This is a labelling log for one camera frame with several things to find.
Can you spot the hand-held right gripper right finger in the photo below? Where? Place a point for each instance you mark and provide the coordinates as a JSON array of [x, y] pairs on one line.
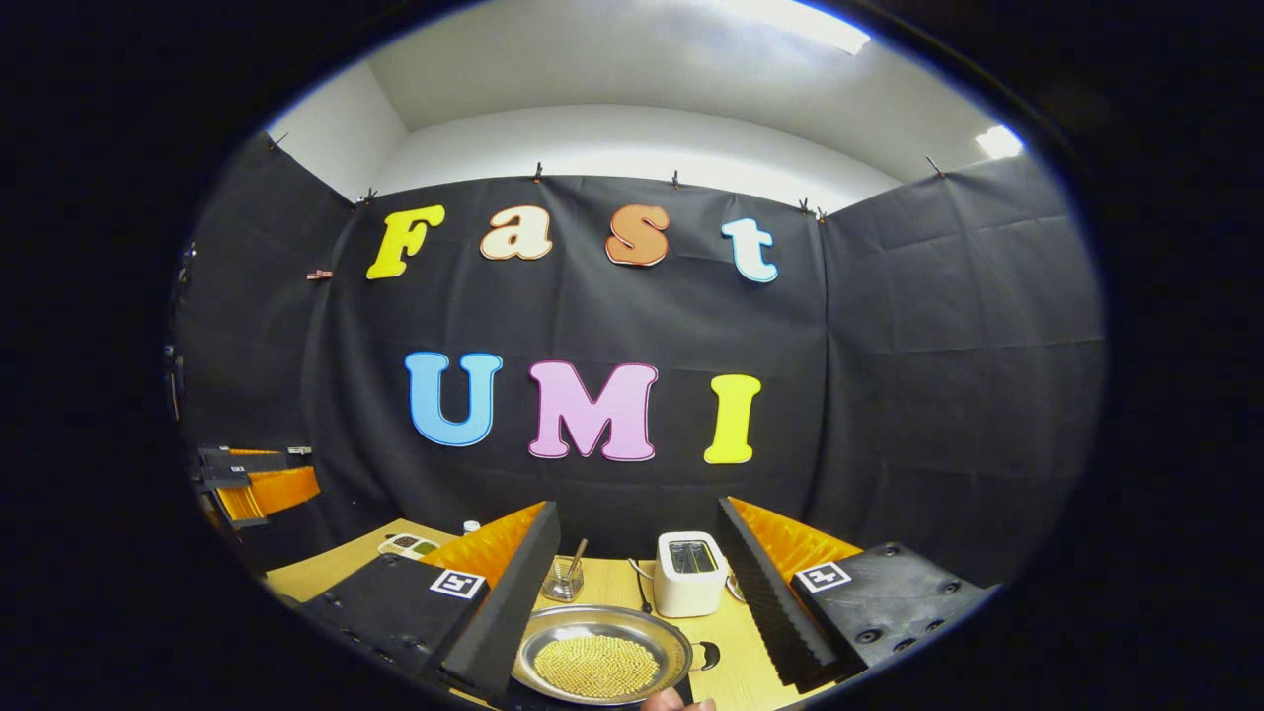
[[770, 607]]

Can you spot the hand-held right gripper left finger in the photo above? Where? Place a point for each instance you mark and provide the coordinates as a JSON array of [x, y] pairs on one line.
[[494, 617]]

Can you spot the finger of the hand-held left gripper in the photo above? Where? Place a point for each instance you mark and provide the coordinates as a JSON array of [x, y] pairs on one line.
[[247, 460], [276, 489]]

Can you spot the black induction cooktop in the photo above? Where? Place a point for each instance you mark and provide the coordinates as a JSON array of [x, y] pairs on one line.
[[515, 699]]

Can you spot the white toaster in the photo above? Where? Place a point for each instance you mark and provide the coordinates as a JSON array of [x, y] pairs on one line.
[[689, 588]]

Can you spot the wooden stick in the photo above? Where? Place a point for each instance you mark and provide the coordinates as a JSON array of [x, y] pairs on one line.
[[578, 555]]

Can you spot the white divided sample dish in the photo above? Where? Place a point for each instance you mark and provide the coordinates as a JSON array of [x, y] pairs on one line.
[[407, 545]]

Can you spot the pile of yellow soybeans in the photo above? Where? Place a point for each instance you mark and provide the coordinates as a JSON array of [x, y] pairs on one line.
[[597, 667]]

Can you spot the row of black cloth clips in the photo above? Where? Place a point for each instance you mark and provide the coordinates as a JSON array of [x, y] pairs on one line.
[[538, 172]]

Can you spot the small ceiling light panel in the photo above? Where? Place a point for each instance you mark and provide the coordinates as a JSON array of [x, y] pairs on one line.
[[999, 143]]

